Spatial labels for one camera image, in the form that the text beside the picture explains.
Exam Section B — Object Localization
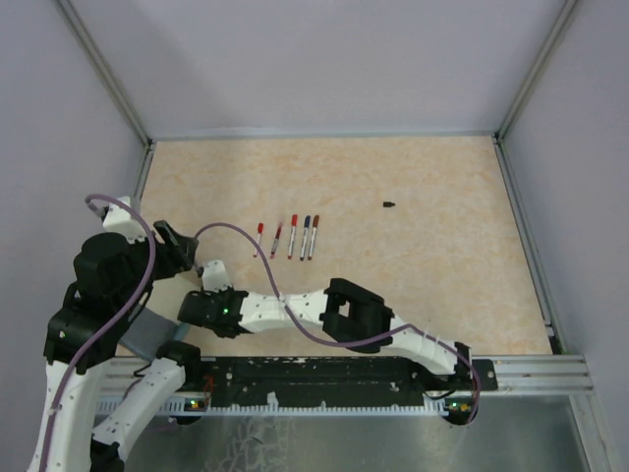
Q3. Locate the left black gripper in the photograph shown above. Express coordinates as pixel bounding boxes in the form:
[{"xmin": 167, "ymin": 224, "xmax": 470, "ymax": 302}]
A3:
[{"xmin": 115, "ymin": 218, "xmax": 199, "ymax": 314}]

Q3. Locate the black capped white pen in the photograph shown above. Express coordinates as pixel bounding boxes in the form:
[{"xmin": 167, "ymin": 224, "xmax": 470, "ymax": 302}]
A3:
[{"xmin": 254, "ymin": 222, "xmax": 264, "ymax": 258}]

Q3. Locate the red capped white pen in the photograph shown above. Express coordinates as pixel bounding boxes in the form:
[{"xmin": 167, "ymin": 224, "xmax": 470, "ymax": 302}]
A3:
[{"xmin": 287, "ymin": 213, "xmax": 299, "ymax": 260}]

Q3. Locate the blue end white pen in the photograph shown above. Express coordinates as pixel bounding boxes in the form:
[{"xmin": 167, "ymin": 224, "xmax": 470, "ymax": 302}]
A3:
[{"xmin": 299, "ymin": 214, "xmax": 311, "ymax": 262}]

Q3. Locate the dark red pen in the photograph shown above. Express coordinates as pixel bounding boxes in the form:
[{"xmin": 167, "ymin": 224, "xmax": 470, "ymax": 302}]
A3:
[{"xmin": 307, "ymin": 214, "xmax": 319, "ymax": 261}]

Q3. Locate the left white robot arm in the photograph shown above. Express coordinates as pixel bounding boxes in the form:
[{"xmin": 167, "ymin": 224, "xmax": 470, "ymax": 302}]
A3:
[{"xmin": 29, "ymin": 221, "xmax": 204, "ymax": 471}]

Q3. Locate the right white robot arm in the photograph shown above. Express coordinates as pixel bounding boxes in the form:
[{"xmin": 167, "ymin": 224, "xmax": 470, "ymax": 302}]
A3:
[{"xmin": 178, "ymin": 278, "xmax": 475, "ymax": 389}]

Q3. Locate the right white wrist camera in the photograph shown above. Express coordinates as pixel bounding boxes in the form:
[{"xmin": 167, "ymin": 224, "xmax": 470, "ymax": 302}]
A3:
[{"xmin": 200, "ymin": 260, "xmax": 233, "ymax": 293}]

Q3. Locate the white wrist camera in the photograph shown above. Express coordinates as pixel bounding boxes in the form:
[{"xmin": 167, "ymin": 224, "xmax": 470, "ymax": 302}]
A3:
[
  {"xmin": 102, "ymin": 204, "xmax": 146, "ymax": 244},
  {"xmin": 200, "ymin": 260, "xmax": 233, "ymax": 293}
]

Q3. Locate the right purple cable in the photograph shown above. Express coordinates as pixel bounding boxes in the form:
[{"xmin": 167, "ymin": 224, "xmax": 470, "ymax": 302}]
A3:
[{"xmin": 194, "ymin": 222, "xmax": 481, "ymax": 427}]

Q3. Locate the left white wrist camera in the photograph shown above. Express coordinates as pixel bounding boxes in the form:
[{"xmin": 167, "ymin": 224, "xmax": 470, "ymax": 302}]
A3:
[{"xmin": 102, "ymin": 204, "xmax": 146, "ymax": 244}]

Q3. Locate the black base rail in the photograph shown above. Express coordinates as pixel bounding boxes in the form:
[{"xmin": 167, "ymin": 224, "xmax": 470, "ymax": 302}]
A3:
[{"xmin": 178, "ymin": 357, "xmax": 475, "ymax": 409}]

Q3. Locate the white slotted cable duct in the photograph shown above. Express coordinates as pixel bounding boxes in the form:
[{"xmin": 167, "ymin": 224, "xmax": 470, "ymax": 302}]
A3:
[{"xmin": 95, "ymin": 395, "xmax": 476, "ymax": 419}]

